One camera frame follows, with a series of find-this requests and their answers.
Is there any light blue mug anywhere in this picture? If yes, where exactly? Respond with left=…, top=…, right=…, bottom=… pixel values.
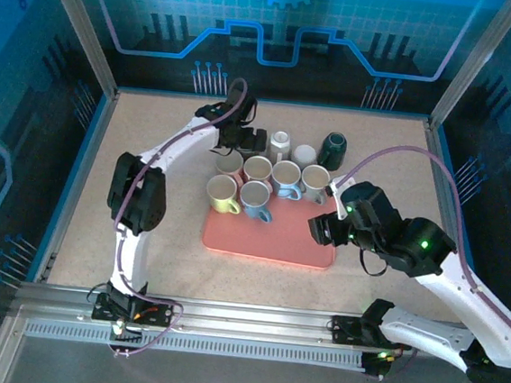
left=269, top=159, right=307, bottom=202

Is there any dark green faceted mug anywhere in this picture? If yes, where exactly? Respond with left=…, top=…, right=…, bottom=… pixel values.
left=316, top=130, right=349, bottom=173

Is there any blue table border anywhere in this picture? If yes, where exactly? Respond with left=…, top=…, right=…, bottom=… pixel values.
left=24, top=76, right=492, bottom=326

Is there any light pink mug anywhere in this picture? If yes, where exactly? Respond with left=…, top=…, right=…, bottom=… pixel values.
left=241, top=153, right=276, bottom=186

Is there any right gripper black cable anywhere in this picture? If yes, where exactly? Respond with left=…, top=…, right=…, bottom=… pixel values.
left=356, top=245, right=390, bottom=278

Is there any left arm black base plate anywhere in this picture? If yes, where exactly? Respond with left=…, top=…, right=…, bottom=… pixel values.
left=91, top=291, right=178, bottom=329

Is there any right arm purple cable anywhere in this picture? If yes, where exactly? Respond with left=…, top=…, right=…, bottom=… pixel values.
left=308, top=137, right=511, bottom=383

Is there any light green mug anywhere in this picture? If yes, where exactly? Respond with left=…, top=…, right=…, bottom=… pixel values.
left=203, top=172, right=245, bottom=217

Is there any white mug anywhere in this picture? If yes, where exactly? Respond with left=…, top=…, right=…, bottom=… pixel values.
left=288, top=142, right=320, bottom=171

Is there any pink rectangular mat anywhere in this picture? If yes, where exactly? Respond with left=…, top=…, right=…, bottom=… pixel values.
left=198, top=181, right=343, bottom=271

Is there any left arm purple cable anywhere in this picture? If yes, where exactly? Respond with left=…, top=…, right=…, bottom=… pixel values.
left=101, top=67, right=250, bottom=369

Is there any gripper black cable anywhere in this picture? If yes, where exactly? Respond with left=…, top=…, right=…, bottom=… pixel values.
left=207, top=144, right=238, bottom=158
left=356, top=245, right=390, bottom=278

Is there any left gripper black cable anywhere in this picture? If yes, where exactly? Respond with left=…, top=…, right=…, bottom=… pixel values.
left=207, top=144, right=238, bottom=158

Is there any slotted grey cable duct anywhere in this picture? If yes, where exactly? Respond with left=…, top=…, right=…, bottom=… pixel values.
left=23, top=317, right=368, bottom=371

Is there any aluminium frame post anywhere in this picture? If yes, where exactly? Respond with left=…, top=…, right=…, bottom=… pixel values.
left=426, top=0, right=511, bottom=138
left=25, top=0, right=129, bottom=100

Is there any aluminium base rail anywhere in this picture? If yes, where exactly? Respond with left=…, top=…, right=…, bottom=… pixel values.
left=12, top=280, right=470, bottom=358

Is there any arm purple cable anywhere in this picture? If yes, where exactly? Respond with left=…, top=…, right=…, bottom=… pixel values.
left=101, top=67, right=250, bottom=369
left=308, top=137, right=511, bottom=383

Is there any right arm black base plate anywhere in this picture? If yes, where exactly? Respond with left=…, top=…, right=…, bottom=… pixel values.
left=329, top=314, right=414, bottom=352

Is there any pale grey faceted mug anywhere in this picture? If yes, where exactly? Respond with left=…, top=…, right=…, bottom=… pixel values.
left=267, top=129, right=296, bottom=165

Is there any teal blue mug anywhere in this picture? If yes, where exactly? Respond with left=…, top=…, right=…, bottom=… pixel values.
left=236, top=179, right=277, bottom=225

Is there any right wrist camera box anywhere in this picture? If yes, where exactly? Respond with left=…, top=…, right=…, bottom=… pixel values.
left=324, top=173, right=353, bottom=220

